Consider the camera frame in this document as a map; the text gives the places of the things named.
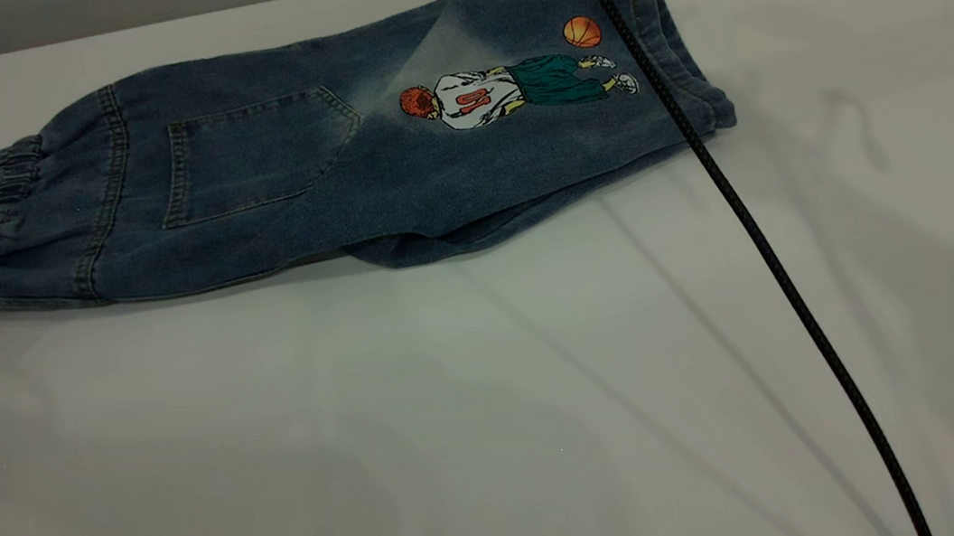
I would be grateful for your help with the blue denim pants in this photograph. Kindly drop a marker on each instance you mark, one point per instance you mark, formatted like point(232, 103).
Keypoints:
point(250, 196)

